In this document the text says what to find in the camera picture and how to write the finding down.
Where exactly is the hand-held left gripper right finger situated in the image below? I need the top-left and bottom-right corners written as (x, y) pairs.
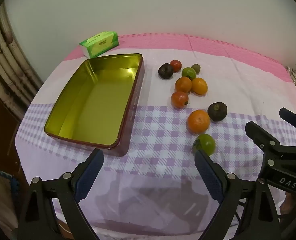
top-left (194, 149), bottom-right (281, 240)

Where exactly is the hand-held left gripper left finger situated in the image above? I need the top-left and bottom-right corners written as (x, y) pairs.
top-left (17, 149), bottom-right (105, 240)

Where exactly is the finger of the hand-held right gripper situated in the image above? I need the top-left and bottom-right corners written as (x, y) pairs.
top-left (245, 121), bottom-right (296, 156)
top-left (279, 107), bottom-right (296, 147)

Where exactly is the green tomato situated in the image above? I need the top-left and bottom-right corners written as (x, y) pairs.
top-left (181, 67), bottom-right (197, 81)
top-left (192, 134), bottom-right (216, 156)

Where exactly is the gold and maroon tin box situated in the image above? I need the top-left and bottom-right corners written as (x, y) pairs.
top-left (44, 53), bottom-right (145, 157)

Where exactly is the person's right hand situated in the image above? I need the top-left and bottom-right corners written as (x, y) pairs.
top-left (280, 194), bottom-right (296, 230)

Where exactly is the dark purple passion fruit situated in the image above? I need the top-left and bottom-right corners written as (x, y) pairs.
top-left (158, 63), bottom-right (174, 80)
top-left (207, 102), bottom-right (228, 122)

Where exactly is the orange tangerine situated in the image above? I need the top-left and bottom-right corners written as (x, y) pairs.
top-left (191, 77), bottom-right (208, 96)
top-left (187, 110), bottom-right (210, 134)
top-left (175, 77), bottom-right (192, 93)

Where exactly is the pink and purple checked tablecloth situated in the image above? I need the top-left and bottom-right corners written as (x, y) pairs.
top-left (15, 33), bottom-right (296, 240)

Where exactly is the red-orange tomato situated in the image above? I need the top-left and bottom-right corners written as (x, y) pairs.
top-left (171, 91), bottom-right (190, 109)

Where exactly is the brown wooden cabinet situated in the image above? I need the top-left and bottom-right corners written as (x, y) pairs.
top-left (0, 84), bottom-right (31, 183)

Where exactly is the small red tomato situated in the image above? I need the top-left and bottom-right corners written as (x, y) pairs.
top-left (170, 60), bottom-right (182, 72)

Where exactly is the green tissue pack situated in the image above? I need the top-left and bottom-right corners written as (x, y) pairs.
top-left (79, 31), bottom-right (119, 58)

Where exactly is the beige patterned curtain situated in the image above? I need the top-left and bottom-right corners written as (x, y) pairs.
top-left (0, 7), bottom-right (44, 120)

